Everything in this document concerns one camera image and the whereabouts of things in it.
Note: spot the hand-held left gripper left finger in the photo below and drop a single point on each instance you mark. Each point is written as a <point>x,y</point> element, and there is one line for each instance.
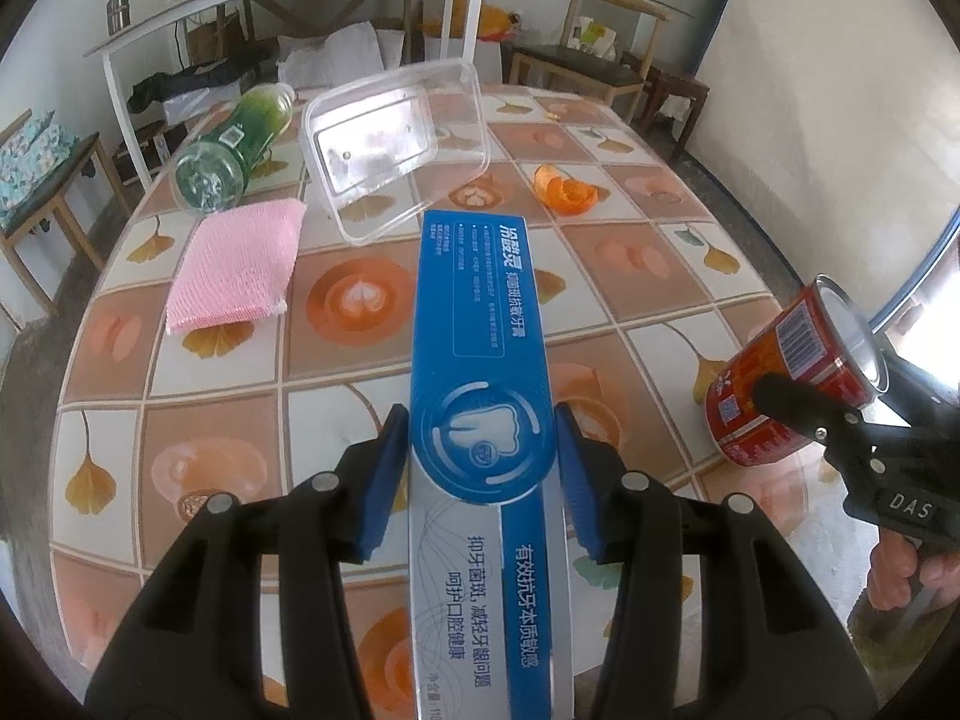
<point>382,480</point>

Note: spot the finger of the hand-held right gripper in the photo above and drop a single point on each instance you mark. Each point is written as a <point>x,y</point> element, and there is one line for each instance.
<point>922,382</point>
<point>795,399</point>

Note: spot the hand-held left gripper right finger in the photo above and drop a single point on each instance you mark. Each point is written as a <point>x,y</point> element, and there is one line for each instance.
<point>581,487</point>

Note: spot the red drink can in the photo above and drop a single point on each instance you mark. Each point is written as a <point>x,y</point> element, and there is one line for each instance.
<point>780,360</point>

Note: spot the blue toothpaste box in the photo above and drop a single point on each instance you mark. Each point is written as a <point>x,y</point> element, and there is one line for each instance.
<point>480,315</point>

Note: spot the pink sponge cloth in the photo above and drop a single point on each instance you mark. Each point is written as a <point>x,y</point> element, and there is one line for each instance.
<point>232,262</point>

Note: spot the clear plastic food container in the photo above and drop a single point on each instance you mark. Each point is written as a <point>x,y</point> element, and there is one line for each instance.
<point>375,142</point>

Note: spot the green plastic bottle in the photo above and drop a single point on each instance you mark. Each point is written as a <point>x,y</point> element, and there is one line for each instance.
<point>240,135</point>

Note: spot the person's right hand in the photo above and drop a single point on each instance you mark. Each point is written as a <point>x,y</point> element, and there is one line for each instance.
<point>892,570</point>

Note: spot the tile pattern tablecloth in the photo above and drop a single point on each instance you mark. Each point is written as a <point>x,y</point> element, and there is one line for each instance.
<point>225,360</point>

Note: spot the curled orange peel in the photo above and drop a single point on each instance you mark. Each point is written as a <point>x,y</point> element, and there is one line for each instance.
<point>566,195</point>

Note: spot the dark wooden stool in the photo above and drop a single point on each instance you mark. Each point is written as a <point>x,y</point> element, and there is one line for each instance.
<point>679,79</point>

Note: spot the light wooden chair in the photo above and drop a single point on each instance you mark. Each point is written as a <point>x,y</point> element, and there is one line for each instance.
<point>570,64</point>

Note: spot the green white packet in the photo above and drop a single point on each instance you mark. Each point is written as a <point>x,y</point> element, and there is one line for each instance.
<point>596,37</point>

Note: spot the black bag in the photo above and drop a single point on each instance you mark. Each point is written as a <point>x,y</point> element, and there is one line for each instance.
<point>187,86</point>

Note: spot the yellow plastic bag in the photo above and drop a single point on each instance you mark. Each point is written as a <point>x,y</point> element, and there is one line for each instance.
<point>495,22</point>

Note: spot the floral cushion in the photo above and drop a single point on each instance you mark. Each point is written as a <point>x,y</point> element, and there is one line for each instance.
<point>34,157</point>

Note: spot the metal flask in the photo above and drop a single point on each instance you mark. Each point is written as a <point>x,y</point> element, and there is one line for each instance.
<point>118,11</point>

